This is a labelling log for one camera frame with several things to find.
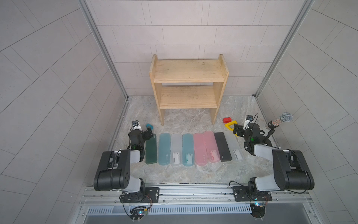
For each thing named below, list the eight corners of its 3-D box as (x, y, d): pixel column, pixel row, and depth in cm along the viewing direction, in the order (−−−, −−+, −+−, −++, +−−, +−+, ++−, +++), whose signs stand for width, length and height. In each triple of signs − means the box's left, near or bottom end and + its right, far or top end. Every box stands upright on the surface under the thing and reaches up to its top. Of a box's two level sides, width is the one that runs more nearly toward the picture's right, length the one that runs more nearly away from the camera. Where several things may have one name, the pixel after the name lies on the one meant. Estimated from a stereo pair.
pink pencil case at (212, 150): (210, 163, 84) (210, 161, 82) (203, 133, 97) (203, 131, 96) (220, 161, 85) (221, 160, 83) (212, 132, 98) (212, 130, 96)
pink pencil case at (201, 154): (194, 165, 83) (194, 164, 81) (193, 134, 96) (193, 133, 95) (208, 165, 83) (208, 164, 81) (204, 134, 96) (205, 133, 95)
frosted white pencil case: (168, 165, 83) (168, 164, 81) (171, 134, 96) (171, 133, 95) (182, 165, 83) (181, 164, 81) (182, 134, 96) (182, 133, 95)
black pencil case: (221, 162, 84) (221, 160, 82) (214, 134, 96) (214, 132, 95) (231, 161, 85) (232, 159, 83) (223, 133, 97) (224, 131, 95)
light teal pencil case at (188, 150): (182, 166, 83) (181, 165, 81) (182, 135, 96) (182, 133, 94) (194, 166, 83) (194, 165, 81) (193, 135, 96) (193, 133, 94)
